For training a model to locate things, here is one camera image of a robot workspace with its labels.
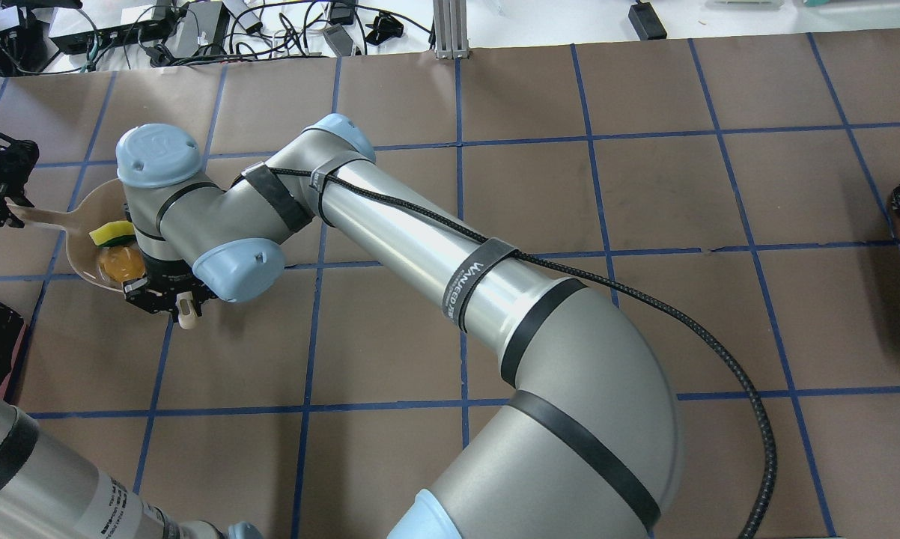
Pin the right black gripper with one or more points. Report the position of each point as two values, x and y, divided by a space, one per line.
162 271

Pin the white hand brush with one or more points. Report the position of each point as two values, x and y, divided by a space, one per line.
187 317

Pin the beige plastic dustpan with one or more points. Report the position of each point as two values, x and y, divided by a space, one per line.
106 203

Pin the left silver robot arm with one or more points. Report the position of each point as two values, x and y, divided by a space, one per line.
48 490

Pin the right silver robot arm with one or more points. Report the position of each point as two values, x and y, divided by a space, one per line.
589 445

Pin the yellow potato-like trash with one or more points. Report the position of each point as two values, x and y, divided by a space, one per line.
121 263

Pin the black power strip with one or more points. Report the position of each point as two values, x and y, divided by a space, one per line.
108 22

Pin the black power adapter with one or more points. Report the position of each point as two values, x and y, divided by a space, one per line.
646 22

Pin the aluminium frame post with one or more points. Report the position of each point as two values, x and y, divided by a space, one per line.
450 38

